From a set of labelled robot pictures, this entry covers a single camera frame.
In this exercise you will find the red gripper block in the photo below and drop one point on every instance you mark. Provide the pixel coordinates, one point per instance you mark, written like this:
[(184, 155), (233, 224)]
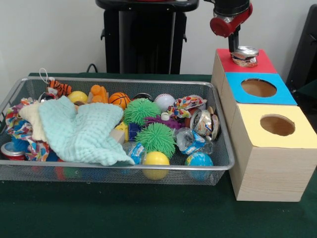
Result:
[(221, 26)]

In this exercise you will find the crushed silver can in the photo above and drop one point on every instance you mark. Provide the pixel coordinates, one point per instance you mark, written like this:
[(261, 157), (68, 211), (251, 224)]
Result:
[(205, 122), (246, 58)]

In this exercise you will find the shallow mesh bin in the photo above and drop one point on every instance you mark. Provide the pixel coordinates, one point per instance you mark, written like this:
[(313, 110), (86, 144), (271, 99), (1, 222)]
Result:
[(218, 163)]

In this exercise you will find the wooden three-hole box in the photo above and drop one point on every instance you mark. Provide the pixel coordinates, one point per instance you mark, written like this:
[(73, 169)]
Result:
[(270, 161)]

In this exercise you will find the black flat panel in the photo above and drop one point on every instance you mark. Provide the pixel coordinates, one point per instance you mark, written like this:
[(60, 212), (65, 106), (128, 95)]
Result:
[(307, 49)]

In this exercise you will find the dark green side tablecloth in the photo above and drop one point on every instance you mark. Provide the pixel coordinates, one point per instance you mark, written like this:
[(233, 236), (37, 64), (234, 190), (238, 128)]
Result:
[(309, 90)]

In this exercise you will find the green spiky ball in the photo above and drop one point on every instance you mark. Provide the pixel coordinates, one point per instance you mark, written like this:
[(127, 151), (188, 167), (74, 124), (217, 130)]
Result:
[(141, 111), (155, 140)]

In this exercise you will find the blue globe ball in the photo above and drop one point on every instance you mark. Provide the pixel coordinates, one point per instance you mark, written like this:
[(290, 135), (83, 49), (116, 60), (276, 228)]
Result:
[(199, 161)]

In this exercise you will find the small orange basketball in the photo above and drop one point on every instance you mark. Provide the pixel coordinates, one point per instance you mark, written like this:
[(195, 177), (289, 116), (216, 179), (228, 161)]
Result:
[(119, 99)]

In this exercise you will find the yellow ball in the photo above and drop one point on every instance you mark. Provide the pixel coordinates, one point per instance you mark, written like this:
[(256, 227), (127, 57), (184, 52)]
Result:
[(156, 161), (77, 97)]

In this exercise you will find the mint waffle cloth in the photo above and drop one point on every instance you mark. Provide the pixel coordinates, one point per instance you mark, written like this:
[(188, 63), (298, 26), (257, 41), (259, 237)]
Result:
[(84, 129)]

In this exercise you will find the tiger plush toy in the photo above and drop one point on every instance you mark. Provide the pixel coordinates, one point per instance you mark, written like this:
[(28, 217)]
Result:
[(59, 88)]

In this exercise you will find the cream cloth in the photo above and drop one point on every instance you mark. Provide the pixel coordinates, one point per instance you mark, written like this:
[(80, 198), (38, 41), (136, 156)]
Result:
[(32, 116)]

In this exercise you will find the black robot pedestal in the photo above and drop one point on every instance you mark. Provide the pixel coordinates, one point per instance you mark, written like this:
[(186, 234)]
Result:
[(148, 44)]

